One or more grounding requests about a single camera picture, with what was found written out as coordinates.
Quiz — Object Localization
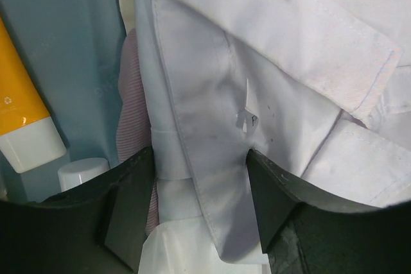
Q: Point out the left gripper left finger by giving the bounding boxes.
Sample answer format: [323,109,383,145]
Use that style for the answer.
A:
[1,147,155,273]

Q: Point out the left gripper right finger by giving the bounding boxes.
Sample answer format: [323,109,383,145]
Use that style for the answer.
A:
[247,150,410,273]

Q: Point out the light purple knit top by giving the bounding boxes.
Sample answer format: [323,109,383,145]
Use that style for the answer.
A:
[116,30,161,239]

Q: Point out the white shirt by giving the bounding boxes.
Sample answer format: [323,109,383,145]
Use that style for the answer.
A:
[135,0,410,263]

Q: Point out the light blue hard-shell suitcase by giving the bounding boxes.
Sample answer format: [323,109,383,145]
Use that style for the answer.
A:
[1,0,125,203]

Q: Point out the white round bottle cap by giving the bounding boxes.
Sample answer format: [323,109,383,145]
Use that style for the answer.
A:
[57,157,110,192]

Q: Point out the orange tube white cap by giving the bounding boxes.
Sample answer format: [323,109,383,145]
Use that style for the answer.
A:
[1,22,66,173]

